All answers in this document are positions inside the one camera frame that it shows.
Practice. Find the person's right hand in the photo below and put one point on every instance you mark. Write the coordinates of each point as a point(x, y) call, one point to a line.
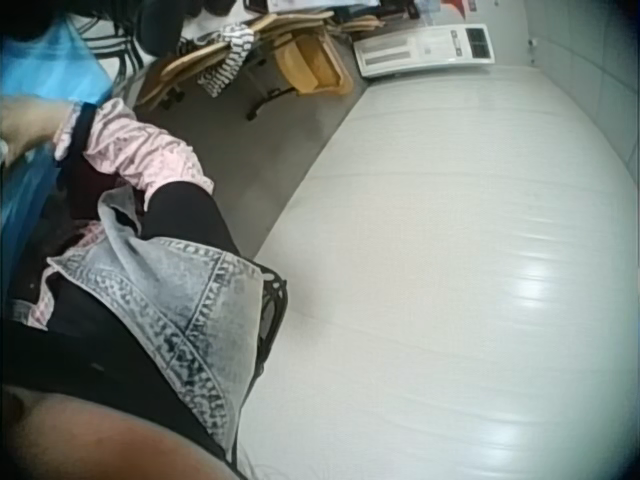
point(30, 122)

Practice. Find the black wrist band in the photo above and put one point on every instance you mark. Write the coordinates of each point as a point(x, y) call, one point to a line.
point(80, 131)

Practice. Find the blue plastic bag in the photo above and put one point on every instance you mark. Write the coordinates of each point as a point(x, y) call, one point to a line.
point(55, 65)

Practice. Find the black office chair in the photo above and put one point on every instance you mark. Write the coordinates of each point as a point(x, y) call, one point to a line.
point(155, 22)

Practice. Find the black white striped cloth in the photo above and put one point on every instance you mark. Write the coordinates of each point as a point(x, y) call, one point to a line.
point(231, 55)

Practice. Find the light wooden chair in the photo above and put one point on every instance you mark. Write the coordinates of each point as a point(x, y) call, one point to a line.
point(305, 65)

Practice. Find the cluttered desk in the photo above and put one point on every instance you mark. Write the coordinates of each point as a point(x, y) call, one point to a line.
point(350, 9)

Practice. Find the white air cooler appliance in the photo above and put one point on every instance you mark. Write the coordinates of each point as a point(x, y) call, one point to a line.
point(425, 50)

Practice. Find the white padded couch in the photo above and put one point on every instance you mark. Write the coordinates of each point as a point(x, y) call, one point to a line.
point(450, 280)

